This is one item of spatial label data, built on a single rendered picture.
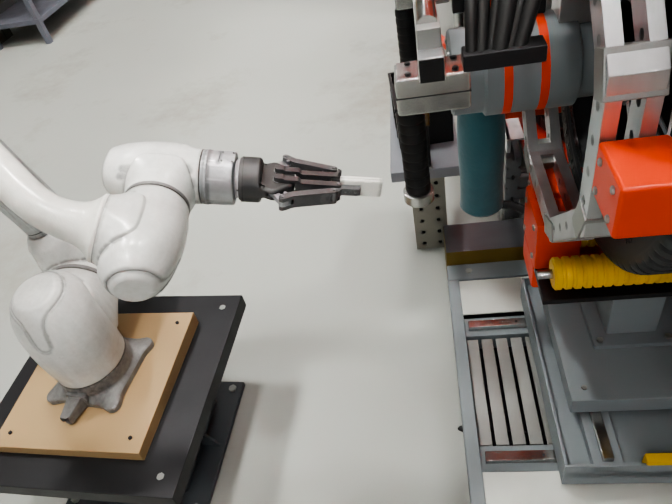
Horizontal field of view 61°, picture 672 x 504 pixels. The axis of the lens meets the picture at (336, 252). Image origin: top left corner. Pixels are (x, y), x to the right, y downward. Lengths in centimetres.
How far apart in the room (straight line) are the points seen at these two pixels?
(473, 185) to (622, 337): 46
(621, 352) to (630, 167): 72
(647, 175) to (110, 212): 66
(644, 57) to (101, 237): 68
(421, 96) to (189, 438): 81
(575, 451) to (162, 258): 88
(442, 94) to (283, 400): 104
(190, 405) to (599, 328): 88
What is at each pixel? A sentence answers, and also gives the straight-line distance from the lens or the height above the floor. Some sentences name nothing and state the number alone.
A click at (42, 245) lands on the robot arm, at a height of 61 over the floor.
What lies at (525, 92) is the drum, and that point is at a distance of 89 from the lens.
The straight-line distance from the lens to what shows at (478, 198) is 118.
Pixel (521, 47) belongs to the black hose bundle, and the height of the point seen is 98.
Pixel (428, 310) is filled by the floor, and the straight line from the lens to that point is 167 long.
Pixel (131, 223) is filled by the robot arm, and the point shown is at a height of 83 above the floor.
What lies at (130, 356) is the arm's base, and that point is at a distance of 133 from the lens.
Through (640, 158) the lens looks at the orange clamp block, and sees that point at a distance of 69.
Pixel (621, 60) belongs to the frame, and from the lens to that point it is 68.
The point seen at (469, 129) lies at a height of 69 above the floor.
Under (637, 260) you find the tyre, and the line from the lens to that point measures 89.
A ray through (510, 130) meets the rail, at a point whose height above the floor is 39.
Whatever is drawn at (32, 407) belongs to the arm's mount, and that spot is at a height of 33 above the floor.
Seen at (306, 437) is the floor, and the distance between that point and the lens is 149.
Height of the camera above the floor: 128
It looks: 43 degrees down
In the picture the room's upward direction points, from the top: 14 degrees counter-clockwise
